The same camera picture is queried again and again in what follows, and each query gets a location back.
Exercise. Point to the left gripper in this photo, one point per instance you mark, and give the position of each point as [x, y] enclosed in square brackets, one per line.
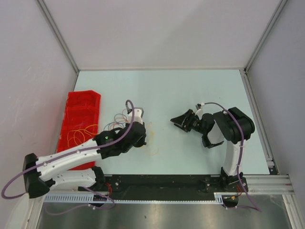
[141, 140]

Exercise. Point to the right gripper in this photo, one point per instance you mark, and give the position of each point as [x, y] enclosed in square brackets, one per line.
[182, 120]

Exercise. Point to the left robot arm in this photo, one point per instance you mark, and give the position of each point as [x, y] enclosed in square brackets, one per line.
[46, 173]

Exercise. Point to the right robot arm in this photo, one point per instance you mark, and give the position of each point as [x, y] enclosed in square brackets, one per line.
[233, 127]

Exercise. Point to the red plastic bin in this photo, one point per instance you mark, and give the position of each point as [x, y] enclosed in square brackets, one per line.
[81, 119]

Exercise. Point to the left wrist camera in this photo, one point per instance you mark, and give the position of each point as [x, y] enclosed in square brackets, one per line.
[137, 113]

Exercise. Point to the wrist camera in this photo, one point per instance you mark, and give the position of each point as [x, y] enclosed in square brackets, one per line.
[137, 113]
[199, 110]

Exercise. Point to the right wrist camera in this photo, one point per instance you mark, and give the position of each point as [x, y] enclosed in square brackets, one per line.
[199, 110]

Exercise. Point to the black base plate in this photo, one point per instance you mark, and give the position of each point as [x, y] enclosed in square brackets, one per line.
[159, 187]

